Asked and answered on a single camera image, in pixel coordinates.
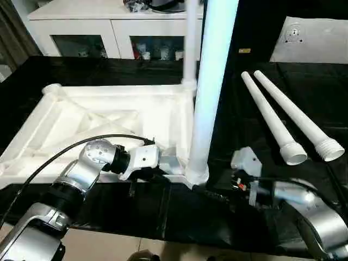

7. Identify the white plastic table leg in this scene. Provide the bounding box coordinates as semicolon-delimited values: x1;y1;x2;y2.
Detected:
186;0;240;188
253;70;345;163
182;0;200;92
241;71;308;166

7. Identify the white plastic table top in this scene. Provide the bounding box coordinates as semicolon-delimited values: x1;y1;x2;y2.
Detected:
0;83;210;191

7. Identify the dark left robot foot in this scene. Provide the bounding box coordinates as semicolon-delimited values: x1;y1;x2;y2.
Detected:
129;251;161;261

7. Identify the white panel with screw holes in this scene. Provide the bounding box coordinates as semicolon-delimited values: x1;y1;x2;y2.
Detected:
269;16;348;65

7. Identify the white glass-door cabinet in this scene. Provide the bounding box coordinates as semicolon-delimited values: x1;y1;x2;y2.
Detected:
27;0;204;60

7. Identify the dark grey cap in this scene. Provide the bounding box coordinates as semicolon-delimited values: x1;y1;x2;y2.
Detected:
151;0;188;13

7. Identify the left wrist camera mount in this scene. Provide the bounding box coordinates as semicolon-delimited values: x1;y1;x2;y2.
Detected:
119;145;161;181

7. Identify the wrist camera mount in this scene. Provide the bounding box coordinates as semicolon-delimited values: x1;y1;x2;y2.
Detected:
230;146;262;207
119;145;161;181

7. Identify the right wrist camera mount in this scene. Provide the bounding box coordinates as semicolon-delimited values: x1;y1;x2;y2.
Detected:
230;146;262;207

